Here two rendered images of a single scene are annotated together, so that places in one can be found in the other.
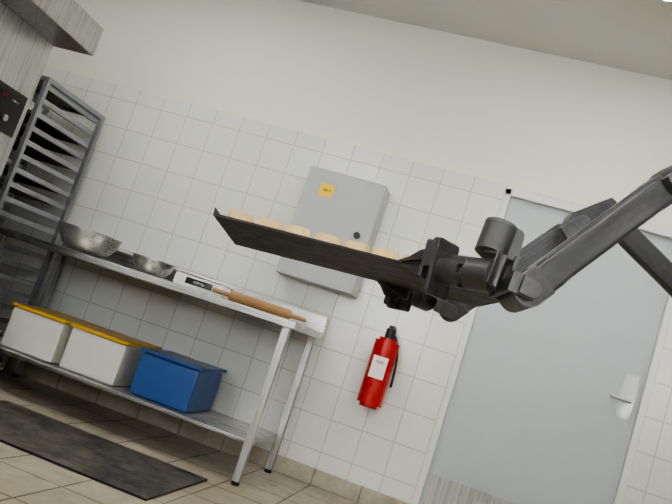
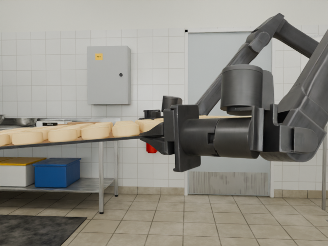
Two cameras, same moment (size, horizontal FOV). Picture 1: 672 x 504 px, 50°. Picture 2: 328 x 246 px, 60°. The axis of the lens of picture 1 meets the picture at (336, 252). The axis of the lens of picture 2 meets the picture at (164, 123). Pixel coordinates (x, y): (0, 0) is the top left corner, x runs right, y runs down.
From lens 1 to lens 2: 85 cm
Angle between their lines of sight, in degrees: 13
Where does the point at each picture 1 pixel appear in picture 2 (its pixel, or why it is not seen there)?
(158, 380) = (47, 176)
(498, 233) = (246, 84)
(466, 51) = not seen: outside the picture
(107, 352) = (16, 172)
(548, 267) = (311, 105)
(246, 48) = not seen: outside the picture
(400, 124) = (124, 12)
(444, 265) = (192, 137)
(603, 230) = not seen: outside the picture
